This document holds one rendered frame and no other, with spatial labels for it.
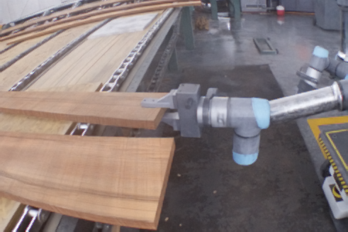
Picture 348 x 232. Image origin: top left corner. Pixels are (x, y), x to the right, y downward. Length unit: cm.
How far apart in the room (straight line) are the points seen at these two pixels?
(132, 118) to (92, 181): 23
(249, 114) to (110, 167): 33
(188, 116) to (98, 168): 27
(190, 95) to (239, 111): 12
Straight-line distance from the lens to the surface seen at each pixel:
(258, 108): 62
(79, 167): 55
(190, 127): 67
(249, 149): 68
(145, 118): 64
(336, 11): 566
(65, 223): 54
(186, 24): 374
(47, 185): 55
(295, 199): 157
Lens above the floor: 121
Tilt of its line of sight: 29 degrees down
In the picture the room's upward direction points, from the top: 8 degrees counter-clockwise
